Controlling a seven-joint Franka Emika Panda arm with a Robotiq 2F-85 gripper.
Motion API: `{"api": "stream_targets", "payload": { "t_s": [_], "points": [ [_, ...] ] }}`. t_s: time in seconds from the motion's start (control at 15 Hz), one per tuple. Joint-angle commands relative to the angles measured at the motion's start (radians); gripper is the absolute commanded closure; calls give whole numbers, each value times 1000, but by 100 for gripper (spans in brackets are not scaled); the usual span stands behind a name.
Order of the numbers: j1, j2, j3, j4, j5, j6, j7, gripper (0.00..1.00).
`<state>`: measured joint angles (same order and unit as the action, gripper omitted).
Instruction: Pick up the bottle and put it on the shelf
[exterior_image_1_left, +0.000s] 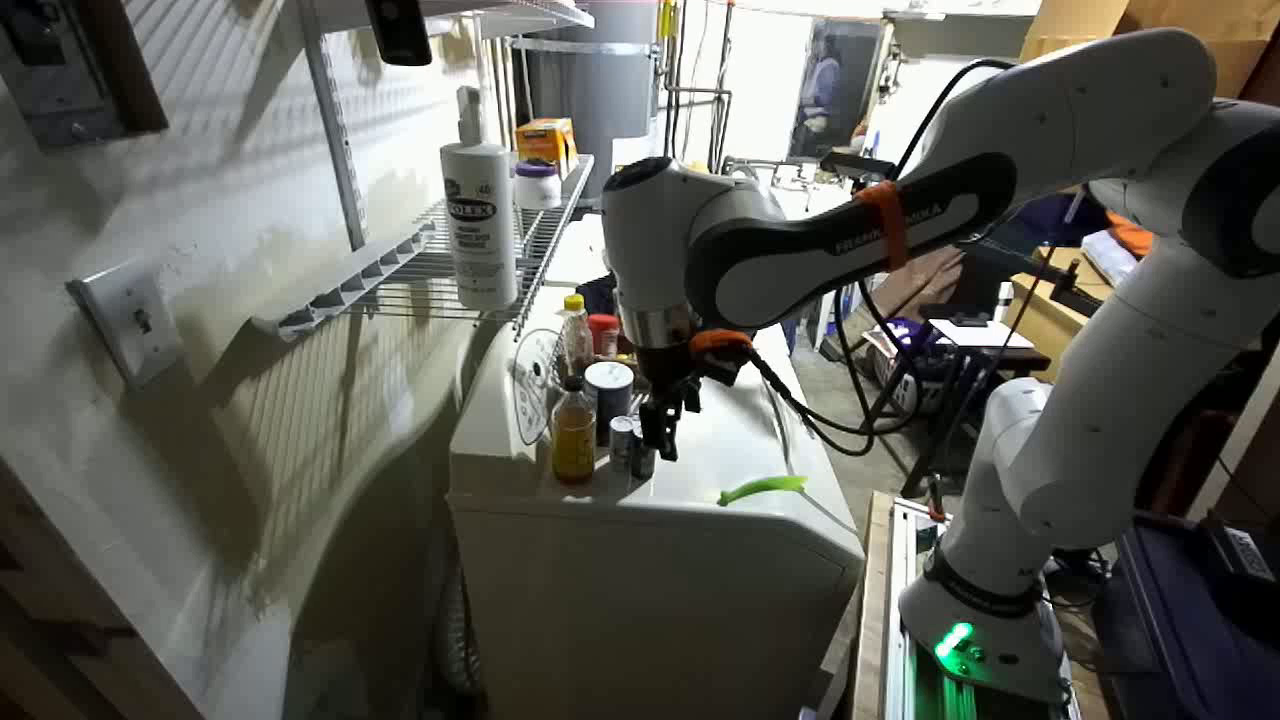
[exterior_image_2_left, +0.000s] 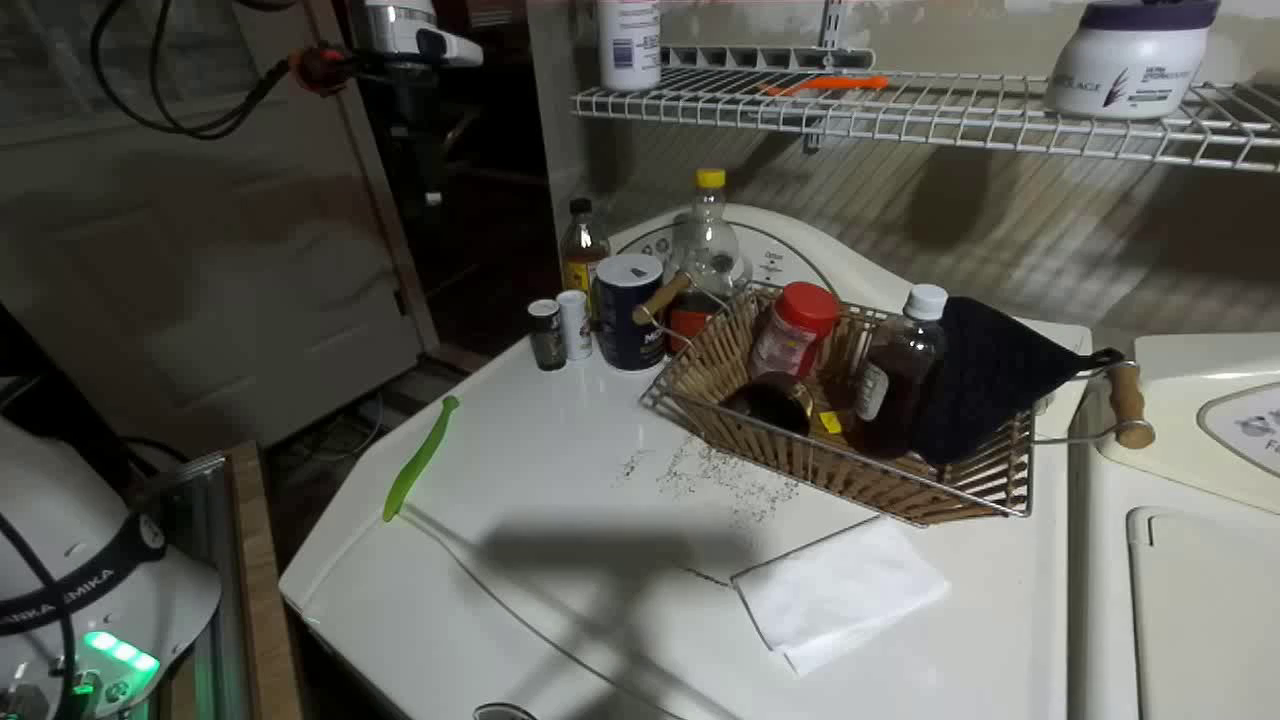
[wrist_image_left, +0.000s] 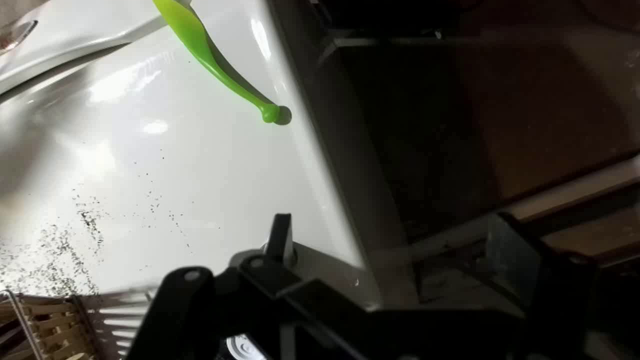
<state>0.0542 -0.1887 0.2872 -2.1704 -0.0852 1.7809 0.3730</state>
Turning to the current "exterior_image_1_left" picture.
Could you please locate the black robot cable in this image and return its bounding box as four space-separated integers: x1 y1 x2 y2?
746 278 1016 460

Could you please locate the green plastic strip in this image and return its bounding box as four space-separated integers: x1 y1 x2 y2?
716 478 804 510

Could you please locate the yellow-capped white bottle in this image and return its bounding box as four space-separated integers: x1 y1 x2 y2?
558 294 592 378

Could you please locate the grey water heater tank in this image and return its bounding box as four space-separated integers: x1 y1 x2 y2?
519 0 657 195

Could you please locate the white light switch plate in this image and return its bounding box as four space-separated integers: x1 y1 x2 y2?
70 260 182 390

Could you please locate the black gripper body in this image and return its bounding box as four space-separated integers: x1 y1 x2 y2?
637 348 699 460

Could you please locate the white wire shelf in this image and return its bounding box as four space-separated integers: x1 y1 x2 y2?
247 156 596 348

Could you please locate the amber liquid bottle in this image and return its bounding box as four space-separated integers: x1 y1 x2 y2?
553 378 596 486

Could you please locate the cardboard box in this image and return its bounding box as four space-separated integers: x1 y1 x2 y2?
1021 0 1280 97

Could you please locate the yellow box on shelf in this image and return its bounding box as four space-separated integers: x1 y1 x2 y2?
517 117 576 170

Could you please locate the white washing machine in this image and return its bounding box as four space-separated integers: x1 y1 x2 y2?
450 216 866 720

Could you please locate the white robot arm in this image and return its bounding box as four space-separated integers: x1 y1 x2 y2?
603 27 1280 703

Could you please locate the dark blue storage bin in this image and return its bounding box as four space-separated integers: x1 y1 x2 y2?
1093 517 1280 720

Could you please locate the white jar blue lid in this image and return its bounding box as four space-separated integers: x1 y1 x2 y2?
511 161 564 212

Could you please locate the white spray bottle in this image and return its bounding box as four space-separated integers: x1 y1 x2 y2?
440 83 517 318

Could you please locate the small black can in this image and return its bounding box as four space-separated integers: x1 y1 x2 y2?
610 415 654 482

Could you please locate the red-capped bottle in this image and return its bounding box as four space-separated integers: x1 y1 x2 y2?
590 313 621 355

